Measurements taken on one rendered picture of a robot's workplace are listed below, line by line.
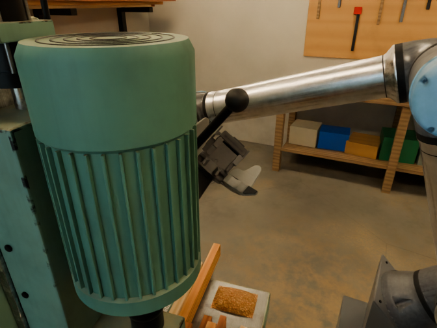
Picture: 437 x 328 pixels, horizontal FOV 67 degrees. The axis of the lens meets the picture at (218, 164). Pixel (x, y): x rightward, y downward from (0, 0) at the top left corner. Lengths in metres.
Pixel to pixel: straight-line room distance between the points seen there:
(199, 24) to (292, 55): 1.13
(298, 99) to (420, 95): 0.27
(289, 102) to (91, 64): 0.55
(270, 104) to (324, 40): 2.83
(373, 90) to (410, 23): 2.82
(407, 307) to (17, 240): 0.95
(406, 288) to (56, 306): 0.89
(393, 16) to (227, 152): 3.05
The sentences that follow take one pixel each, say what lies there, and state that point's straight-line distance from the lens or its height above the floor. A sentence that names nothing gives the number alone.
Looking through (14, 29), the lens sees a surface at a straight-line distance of 0.43.
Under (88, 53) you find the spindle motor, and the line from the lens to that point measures 0.30.
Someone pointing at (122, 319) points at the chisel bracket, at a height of 1.07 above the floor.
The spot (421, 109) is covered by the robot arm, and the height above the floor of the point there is 1.40.
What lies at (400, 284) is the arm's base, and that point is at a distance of 1.11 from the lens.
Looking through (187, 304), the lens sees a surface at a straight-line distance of 0.79.
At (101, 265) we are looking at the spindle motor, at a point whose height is 1.27.
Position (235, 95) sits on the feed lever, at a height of 1.42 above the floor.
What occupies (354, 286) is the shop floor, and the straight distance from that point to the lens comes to 2.27.
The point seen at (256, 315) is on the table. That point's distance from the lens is 0.83.
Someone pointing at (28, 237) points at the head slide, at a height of 1.28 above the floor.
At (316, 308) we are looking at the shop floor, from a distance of 2.08.
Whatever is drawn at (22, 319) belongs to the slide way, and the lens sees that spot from 0.62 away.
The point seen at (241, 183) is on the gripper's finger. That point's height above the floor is 1.27.
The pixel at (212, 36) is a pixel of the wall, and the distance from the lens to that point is 3.98.
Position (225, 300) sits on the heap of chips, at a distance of 0.83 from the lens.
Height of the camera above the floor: 1.54
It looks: 26 degrees down
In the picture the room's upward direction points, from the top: straight up
